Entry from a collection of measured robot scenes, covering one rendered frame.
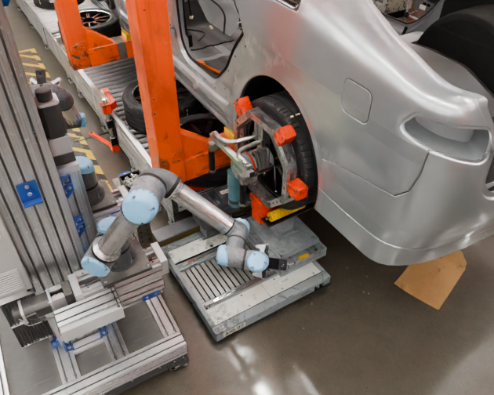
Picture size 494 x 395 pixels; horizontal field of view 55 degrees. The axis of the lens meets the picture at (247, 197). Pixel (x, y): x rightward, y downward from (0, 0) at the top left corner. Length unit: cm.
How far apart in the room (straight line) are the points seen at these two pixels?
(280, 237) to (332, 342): 72
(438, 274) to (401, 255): 118
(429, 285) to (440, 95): 176
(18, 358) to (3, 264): 77
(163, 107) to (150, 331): 122
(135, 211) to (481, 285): 243
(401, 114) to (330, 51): 44
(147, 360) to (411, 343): 149
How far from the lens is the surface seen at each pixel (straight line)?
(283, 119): 248
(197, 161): 302
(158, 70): 262
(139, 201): 164
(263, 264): 174
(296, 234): 312
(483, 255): 367
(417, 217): 204
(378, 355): 293
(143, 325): 274
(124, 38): 474
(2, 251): 215
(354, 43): 201
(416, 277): 334
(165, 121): 277
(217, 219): 182
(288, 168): 243
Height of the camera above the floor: 243
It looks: 41 degrees down
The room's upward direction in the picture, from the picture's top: straight up
